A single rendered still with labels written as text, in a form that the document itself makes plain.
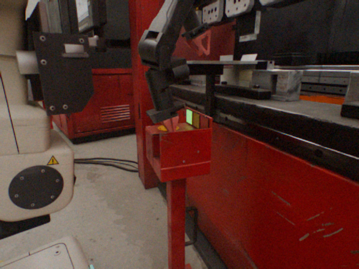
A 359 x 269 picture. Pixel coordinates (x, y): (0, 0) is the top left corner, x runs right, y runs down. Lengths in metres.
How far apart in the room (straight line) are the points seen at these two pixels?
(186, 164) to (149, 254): 0.82
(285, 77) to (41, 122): 0.68
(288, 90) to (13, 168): 0.75
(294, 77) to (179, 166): 0.45
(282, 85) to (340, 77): 0.26
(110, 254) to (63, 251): 0.39
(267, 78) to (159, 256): 1.04
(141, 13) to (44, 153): 1.31
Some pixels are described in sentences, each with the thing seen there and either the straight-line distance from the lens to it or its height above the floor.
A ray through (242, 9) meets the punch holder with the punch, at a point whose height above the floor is 1.18.
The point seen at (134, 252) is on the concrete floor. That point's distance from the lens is 1.42.
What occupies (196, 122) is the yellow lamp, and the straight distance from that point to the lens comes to 0.74.
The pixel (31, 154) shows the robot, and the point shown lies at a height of 0.80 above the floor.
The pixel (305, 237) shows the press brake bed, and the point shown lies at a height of 0.58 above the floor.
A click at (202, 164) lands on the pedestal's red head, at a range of 0.69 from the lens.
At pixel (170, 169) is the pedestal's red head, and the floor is 0.70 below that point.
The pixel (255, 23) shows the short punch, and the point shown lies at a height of 1.13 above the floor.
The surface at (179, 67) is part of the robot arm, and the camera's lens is 0.65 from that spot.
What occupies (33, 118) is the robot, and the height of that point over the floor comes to 0.88.
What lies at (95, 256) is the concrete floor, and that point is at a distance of 1.45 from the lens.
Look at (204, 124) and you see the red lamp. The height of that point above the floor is 0.81.
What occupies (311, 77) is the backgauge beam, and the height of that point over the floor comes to 0.94.
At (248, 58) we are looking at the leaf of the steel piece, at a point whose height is 1.01.
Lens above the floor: 0.98
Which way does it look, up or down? 17 degrees down
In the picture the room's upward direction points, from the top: straight up
